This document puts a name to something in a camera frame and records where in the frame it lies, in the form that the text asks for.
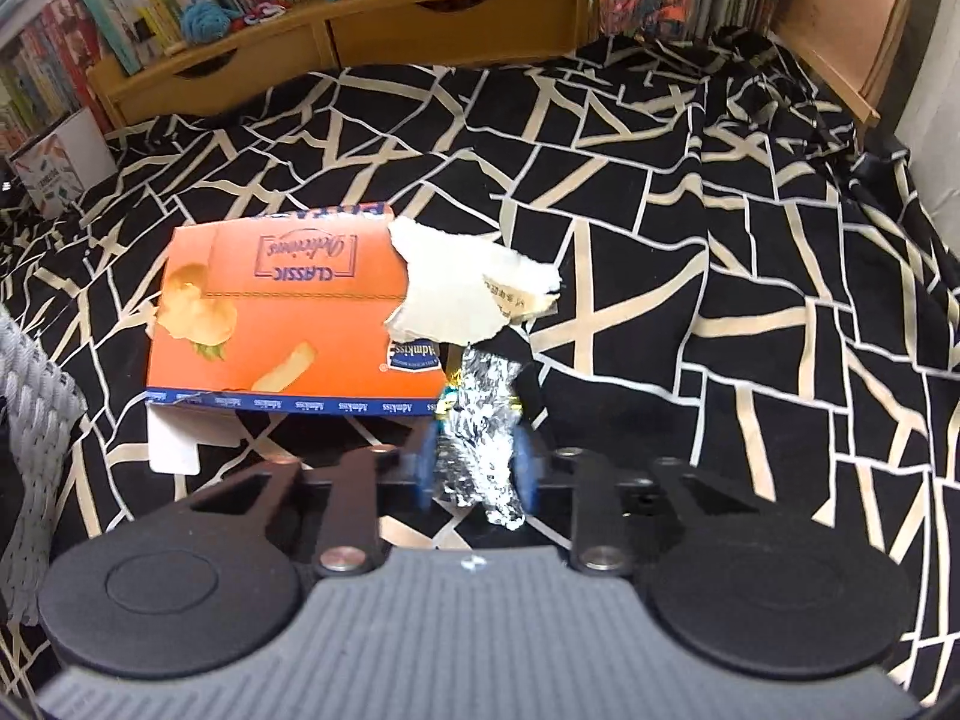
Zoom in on silver foil wrapper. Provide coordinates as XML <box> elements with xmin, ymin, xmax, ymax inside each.
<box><xmin>431</xmin><ymin>345</ymin><xmax>530</xmax><ymax>530</ymax></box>

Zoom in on wooden shelf with drawers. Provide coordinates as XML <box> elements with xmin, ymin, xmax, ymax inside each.
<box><xmin>86</xmin><ymin>0</ymin><xmax>593</xmax><ymax>128</ymax></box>

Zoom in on white printed book box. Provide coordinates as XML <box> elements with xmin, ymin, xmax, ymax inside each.
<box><xmin>7</xmin><ymin>106</ymin><xmax>117</xmax><ymax>220</ymax></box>

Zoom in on woven bin with black bag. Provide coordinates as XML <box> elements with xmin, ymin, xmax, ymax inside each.
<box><xmin>0</xmin><ymin>307</ymin><xmax>89</xmax><ymax>623</ymax></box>

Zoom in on blue crochet ball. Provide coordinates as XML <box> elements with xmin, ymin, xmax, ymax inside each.
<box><xmin>180</xmin><ymin>0</ymin><xmax>235</xmax><ymax>42</ymax></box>

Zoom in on torn white paper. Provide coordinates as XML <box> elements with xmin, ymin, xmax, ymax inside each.
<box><xmin>382</xmin><ymin>216</ymin><xmax>565</xmax><ymax>350</ymax></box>

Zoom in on orange cardboard box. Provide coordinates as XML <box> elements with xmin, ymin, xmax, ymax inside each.
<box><xmin>144</xmin><ymin>202</ymin><xmax>451</xmax><ymax>475</ymax></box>

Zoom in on row of upright books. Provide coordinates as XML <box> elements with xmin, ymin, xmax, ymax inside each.
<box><xmin>0</xmin><ymin>0</ymin><xmax>526</xmax><ymax>158</ymax></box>

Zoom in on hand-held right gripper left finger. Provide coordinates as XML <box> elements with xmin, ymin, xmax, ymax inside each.
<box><xmin>97</xmin><ymin>431</ymin><xmax>441</xmax><ymax>578</ymax></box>

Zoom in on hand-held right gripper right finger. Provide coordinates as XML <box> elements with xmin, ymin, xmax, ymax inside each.
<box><xmin>512</xmin><ymin>431</ymin><xmax>841</xmax><ymax>578</ymax></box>

